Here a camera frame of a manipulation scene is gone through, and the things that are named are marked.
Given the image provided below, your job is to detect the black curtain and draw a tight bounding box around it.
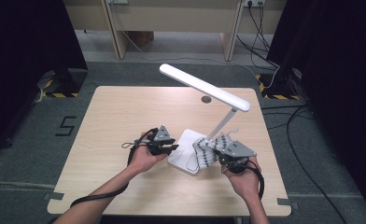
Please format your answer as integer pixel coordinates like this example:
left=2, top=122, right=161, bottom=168
left=0, top=0, right=89, bottom=153
left=266, top=0, right=366, bottom=216

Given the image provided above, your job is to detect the bundle of black plugged cables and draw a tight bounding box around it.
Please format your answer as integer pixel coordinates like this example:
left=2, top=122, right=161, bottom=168
left=236, top=3, right=280, bottom=68

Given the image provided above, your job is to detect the white desk lamp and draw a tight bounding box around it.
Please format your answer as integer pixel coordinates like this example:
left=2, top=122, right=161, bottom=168
left=159, top=63, right=251, bottom=176

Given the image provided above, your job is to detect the brown cardboard box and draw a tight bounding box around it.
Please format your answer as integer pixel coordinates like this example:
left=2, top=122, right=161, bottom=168
left=129, top=31, right=155, bottom=48

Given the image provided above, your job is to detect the hand-held gripper black cable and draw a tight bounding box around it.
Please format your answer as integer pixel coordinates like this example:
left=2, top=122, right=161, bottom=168
left=70, top=127, right=159, bottom=209
left=221, top=160, right=265, bottom=200

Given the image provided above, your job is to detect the black stand base hazard tape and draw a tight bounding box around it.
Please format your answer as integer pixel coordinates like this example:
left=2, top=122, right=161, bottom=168
left=44, top=67, right=89, bottom=98
left=255, top=73, right=302, bottom=101

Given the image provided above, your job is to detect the left hand-held gripper black cable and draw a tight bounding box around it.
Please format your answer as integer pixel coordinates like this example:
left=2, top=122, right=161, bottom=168
left=70, top=127, right=159, bottom=209

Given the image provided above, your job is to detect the person's right hand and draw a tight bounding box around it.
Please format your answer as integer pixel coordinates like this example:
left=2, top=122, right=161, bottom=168
left=222, top=157, right=261, bottom=202

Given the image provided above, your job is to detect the right hand-held gripper black cable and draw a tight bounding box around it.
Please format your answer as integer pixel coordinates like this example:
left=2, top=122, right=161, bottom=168
left=221, top=160, right=265, bottom=200

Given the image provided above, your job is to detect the person's left hand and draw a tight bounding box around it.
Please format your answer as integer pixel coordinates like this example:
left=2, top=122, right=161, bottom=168
left=128, top=132, right=168, bottom=174

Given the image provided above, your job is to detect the white black striped cloth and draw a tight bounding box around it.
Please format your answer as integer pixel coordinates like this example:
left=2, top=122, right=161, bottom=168
left=192, top=128, right=240, bottom=170

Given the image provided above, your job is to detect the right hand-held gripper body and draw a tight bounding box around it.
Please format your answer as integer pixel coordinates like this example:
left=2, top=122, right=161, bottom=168
left=222, top=140, right=258, bottom=175

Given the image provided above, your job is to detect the long black floor cable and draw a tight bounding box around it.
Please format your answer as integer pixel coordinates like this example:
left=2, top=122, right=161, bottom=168
left=286, top=104, right=348, bottom=224

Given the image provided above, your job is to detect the grey tape piece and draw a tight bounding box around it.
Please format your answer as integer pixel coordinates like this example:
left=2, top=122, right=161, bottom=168
left=43, top=191, right=65, bottom=201
left=276, top=197, right=300, bottom=210

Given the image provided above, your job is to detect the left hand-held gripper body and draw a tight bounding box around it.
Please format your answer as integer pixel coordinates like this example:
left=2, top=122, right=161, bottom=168
left=147, top=124, right=172, bottom=157

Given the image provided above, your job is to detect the beige wooden desk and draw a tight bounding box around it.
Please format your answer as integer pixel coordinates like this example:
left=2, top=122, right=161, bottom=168
left=63, top=0, right=287, bottom=62

